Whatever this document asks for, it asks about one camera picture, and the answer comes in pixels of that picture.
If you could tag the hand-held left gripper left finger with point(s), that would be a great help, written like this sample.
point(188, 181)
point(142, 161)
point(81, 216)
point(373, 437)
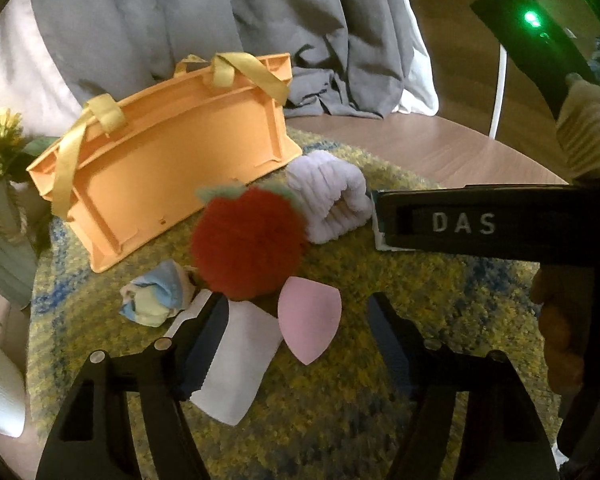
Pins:
point(211, 340)

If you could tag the person's right hand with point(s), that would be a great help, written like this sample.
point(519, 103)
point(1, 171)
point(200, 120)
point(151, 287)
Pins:
point(555, 330)

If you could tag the lavender towel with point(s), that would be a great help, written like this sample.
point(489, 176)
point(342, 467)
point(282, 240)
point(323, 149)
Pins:
point(330, 195)

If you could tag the grey curtain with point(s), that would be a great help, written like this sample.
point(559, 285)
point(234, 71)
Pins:
point(280, 25)

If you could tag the sunflower bouquet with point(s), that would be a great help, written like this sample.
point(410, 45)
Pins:
point(0, 145)

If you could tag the orange plastic basket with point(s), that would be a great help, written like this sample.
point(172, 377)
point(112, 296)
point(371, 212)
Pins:
point(165, 170)

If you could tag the white cloth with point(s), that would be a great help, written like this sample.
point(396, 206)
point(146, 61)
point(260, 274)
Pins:
point(240, 370)

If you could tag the beige ribbed cloth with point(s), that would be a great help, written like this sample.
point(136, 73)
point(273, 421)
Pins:
point(587, 130)

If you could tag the yellow blue round rug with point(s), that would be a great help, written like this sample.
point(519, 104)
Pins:
point(340, 410)

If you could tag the red fluffy plush ball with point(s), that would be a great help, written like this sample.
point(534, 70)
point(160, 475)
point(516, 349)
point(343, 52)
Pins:
point(247, 240)

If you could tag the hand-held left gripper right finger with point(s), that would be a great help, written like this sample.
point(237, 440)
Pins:
point(387, 340)

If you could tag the green ribbed pot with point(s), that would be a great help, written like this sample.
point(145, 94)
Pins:
point(2, 255)

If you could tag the pink makeup sponge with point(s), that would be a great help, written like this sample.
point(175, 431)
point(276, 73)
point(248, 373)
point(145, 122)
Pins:
point(307, 315)

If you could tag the pastel blue yellow sock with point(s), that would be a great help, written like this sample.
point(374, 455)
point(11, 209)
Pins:
point(157, 295)

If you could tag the white curtain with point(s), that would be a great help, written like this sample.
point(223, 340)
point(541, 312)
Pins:
point(20, 60)

